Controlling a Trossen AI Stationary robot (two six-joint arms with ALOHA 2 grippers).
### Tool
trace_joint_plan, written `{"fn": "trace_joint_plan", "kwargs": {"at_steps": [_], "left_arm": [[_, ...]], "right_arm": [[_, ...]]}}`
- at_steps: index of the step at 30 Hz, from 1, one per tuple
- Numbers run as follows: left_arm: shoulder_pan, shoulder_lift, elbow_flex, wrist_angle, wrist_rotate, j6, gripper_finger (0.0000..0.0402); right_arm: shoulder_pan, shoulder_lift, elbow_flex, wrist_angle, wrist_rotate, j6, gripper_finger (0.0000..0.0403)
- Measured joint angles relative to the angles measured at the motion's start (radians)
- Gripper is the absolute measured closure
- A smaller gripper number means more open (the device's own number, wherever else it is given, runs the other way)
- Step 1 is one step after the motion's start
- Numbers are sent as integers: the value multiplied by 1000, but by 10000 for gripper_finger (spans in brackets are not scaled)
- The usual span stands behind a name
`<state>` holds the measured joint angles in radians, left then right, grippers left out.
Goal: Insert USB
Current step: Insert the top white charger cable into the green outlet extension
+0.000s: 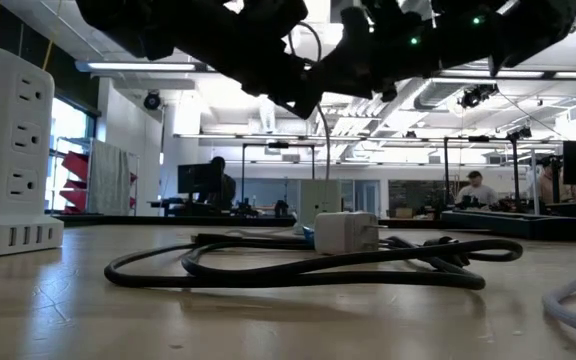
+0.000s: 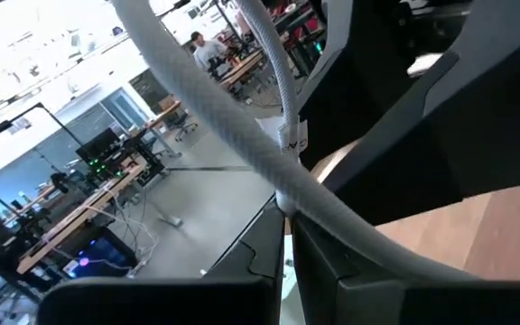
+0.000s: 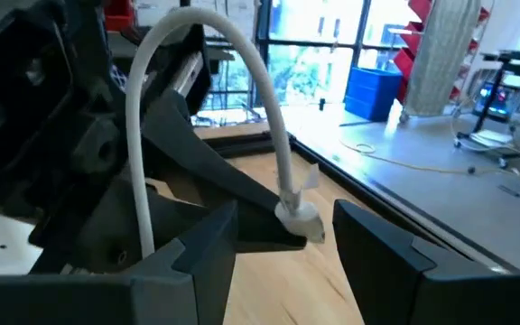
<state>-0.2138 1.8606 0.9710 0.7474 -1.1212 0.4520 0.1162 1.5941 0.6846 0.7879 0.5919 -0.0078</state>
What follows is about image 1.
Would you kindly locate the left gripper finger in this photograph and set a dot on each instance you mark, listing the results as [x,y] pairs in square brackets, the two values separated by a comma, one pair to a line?
[293,85]

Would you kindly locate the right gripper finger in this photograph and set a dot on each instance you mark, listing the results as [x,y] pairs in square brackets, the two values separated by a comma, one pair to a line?
[343,77]

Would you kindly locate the white wall charger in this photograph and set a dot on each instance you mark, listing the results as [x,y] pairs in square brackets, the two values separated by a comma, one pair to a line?
[343,232]

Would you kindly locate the white tower power strip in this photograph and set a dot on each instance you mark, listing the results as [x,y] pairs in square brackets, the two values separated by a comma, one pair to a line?
[8,150]

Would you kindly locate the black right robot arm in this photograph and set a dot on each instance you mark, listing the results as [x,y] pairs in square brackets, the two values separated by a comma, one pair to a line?
[518,30]

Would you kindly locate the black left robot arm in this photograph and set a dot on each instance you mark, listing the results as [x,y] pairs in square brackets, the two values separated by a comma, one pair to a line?
[133,25]

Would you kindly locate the overhead light bar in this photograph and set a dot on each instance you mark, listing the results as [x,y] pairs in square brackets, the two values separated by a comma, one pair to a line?
[138,66]

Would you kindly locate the white outlet cube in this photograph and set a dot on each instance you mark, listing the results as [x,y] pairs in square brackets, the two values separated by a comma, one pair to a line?
[320,197]

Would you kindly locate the black ceiling spotlight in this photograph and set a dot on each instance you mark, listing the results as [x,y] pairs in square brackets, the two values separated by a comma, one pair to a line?
[152,101]

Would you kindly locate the person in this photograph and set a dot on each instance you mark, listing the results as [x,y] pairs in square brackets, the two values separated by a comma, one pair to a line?
[477,192]
[548,185]
[223,190]

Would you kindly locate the grey hanging cloth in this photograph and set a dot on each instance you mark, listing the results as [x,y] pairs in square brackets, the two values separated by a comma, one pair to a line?
[109,180]

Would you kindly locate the red shelf rack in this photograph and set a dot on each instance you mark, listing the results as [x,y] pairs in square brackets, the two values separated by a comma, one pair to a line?
[75,165]

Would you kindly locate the black robot station frame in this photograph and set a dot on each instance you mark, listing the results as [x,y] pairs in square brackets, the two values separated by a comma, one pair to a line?
[278,145]
[478,138]

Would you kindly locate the silver ventilation duct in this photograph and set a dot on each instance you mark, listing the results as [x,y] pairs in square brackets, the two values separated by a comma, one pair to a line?
[433,95]

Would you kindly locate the black ceiling camera cluster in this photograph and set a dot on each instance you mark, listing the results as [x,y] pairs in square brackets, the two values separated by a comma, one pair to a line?
[473,96]

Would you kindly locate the black table frame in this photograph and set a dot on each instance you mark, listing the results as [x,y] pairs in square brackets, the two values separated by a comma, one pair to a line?
[168,220]

